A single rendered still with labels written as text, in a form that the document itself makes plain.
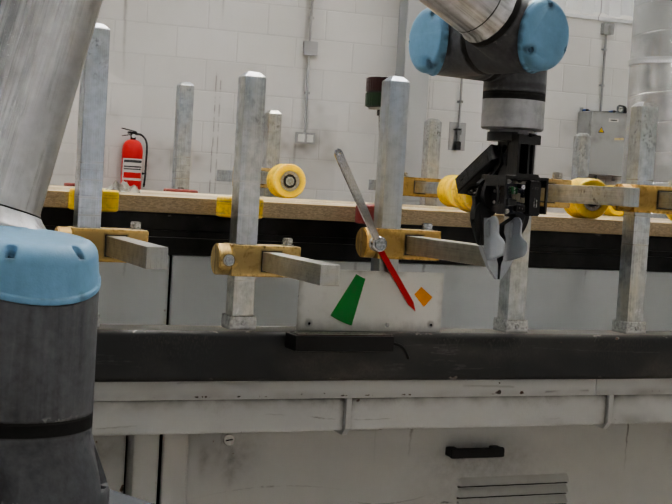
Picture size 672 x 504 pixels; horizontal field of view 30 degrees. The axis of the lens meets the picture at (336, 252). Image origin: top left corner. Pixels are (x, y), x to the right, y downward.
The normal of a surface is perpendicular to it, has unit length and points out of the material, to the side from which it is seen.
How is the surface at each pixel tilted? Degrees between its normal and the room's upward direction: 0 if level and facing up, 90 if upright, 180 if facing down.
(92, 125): 90
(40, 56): 87
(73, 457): 70
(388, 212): 90
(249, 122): 90
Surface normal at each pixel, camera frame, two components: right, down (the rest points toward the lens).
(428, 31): -0.87, -0.03
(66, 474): 0.76, -0.26
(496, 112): -0.62, -0.01
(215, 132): 0.32, 0.07
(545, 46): 0.63, 0.11
